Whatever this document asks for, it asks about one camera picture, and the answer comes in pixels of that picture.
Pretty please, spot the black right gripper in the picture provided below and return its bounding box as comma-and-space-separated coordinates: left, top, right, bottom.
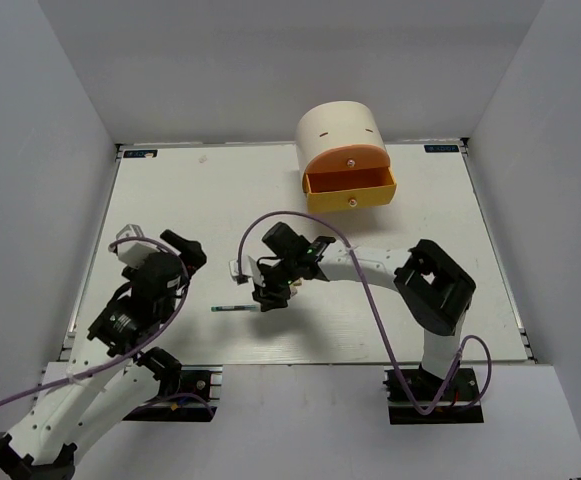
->
252, 254, 302, 312

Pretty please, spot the green gel pen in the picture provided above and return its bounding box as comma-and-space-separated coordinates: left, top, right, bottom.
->
210, 305, 259, 312

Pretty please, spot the yellow drawer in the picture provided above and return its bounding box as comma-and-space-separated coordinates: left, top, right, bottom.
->
303, 167, 397, 214

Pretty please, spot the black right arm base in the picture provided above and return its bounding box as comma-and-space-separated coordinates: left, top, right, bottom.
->
382, 367, 486, 426

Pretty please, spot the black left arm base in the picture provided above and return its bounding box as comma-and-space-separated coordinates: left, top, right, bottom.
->
124, 366, 223, 423

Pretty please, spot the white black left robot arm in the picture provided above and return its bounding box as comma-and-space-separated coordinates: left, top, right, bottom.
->
0, 225, 207, 479

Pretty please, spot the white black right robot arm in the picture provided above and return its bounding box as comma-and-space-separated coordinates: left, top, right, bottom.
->
247, 222, 476, 399

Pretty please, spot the blue left corner label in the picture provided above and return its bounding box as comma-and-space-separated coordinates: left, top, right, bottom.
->
123, 149, 158, 158

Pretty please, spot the blue corner label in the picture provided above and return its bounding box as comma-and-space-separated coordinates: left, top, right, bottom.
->
424, 144, 460, 153
123, 149, 158, 158

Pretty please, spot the cream round drawer cabinet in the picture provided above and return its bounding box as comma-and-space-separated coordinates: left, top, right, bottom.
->
294, 101, 387, 182

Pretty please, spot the blue right corner label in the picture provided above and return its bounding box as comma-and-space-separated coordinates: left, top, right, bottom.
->
424, 144, 460, 153

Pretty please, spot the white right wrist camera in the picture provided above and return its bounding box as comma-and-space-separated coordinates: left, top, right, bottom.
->
229, 256, 265, 290

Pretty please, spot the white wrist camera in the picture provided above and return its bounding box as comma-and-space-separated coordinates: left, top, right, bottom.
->
112, 224, 157, 269
229, 256, 265, 290

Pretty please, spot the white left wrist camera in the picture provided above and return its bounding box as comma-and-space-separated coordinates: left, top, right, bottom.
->
112, 224, 157, 269

